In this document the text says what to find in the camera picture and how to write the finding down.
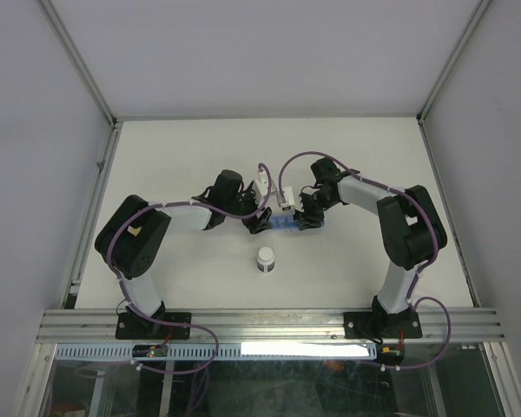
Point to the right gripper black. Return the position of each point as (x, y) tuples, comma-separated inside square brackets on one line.
[(306, 219)]

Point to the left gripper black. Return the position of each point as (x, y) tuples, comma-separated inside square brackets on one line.
[(255, 224)]

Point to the blue weekly pill organizer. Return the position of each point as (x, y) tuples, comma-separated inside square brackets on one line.
[(281, 222)]

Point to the white cap pill bottle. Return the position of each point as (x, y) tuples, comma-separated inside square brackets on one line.
[(265, 260)]

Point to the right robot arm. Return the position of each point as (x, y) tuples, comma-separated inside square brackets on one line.
[(411, 230)]

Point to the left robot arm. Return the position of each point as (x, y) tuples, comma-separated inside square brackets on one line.
[(130, 240)]

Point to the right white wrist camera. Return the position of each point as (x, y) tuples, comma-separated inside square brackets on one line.
[(285, 200)]

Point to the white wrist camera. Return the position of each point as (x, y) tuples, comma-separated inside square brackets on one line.
[(285, 200), (262, 185)]

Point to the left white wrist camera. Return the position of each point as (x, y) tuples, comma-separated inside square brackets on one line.
[(262, 185)]

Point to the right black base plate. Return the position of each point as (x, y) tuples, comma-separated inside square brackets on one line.
[(372, 326)]

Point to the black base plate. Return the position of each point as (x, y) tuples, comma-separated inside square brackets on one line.
[(131, 326), (372, 326)]

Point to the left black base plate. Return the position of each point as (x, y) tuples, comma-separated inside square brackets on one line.
[(131, 326)]

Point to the aluminium mounting rail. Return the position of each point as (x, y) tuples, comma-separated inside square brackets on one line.
[(459, 325)]

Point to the slotted grey cable duct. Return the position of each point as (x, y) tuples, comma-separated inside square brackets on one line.
[(264, 350)]

